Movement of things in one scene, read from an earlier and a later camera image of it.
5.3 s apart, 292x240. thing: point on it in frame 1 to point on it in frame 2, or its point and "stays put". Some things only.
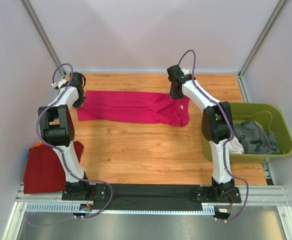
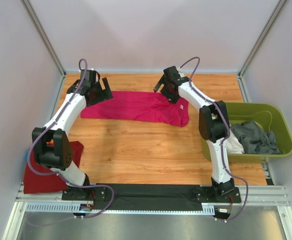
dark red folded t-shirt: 43,170 stays put
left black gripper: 78,104 to 104,94
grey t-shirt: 254,139 stays put
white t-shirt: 235,147 stays put
